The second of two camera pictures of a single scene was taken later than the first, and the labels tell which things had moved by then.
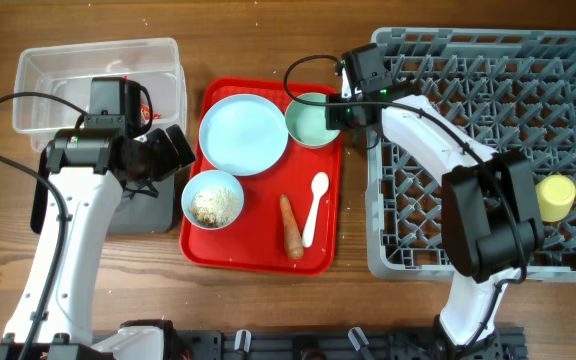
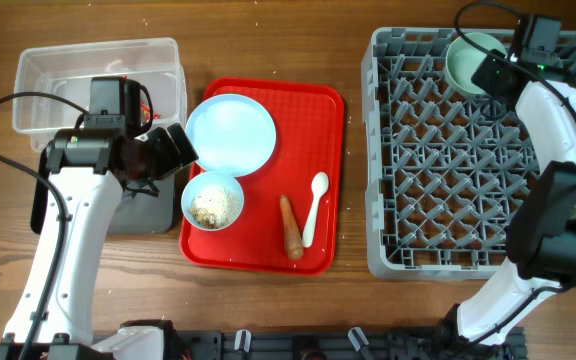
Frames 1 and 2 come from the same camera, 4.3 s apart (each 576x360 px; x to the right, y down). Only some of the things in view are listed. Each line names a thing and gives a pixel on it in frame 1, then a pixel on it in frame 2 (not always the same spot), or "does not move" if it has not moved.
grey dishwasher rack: [540, 93] does not move
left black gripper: [166, 153] does not move
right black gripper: [338, 118] -> [490, 75]
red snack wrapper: [145, 113] does not move
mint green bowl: [306, 124] -> [462, 59]
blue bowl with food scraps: [212, 199] does not move
